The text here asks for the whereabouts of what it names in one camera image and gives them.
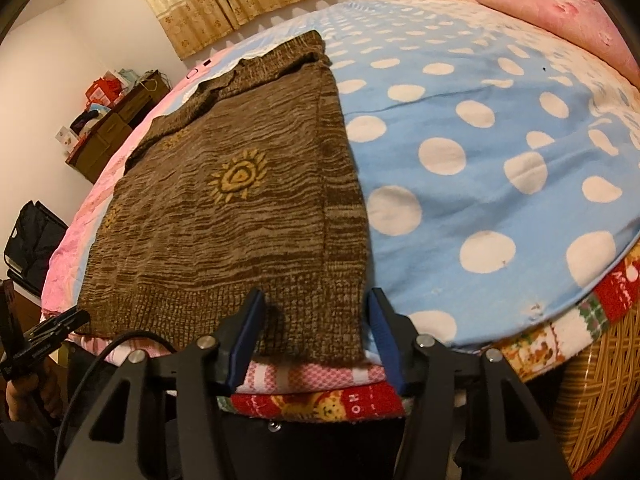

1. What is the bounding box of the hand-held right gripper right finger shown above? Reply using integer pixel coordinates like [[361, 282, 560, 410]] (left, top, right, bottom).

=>
[[365, 287, 573, 480]]

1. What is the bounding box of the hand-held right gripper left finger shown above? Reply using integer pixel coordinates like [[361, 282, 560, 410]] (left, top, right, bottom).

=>
[[52, 287, 268, 480]]

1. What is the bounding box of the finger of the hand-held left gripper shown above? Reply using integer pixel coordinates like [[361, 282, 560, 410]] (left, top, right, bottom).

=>
[[37, 309, 92, 333], [20, 322, 83, 356]]

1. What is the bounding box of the brown knitted sun-print sweater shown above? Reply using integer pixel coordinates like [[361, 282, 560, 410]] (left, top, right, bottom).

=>
[[77, 30, 373, 366]]

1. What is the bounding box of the dark clothes pile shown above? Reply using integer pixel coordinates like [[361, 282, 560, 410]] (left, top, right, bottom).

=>
[[70, 110, 106, 131]]

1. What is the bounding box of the person's left hand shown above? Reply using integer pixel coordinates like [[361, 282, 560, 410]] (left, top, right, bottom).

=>
[[4, 360, 65, 428]]

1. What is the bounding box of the red checked under sheet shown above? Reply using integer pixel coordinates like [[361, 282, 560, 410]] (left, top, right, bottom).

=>
[[82, 335, 401, 396]]

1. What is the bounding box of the red cartoon printed blanket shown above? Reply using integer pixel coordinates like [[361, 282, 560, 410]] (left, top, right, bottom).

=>
[[217, 250, 640, 426]]

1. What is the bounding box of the white card box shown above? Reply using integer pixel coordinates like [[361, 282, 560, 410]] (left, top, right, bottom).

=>
[[55, 125, 80, 153]]

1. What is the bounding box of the brown wooden desk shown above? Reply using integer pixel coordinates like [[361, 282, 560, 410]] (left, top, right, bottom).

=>
[[65, 77, 173, 185]]

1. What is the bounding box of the bed with polka-dot sheet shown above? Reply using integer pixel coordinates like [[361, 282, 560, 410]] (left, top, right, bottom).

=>
[[40, 0, 640, 361]]

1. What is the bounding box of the woven rattan bed base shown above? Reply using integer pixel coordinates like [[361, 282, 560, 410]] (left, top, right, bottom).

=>
[[545, 305, 640, 480]]

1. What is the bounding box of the red gift bag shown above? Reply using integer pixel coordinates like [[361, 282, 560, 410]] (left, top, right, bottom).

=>
[[84, 74, 126, 106]]

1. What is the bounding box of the beige patterned window curtain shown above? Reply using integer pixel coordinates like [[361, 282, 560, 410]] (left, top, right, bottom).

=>
[[120, 0, 333, 61]]

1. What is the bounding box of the pink floral pillow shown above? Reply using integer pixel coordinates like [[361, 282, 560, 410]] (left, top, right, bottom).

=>
[[470, 0, 640, 83]]

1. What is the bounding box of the black cable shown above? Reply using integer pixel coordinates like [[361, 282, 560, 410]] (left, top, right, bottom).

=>
[[52, 329, 181, 480]]

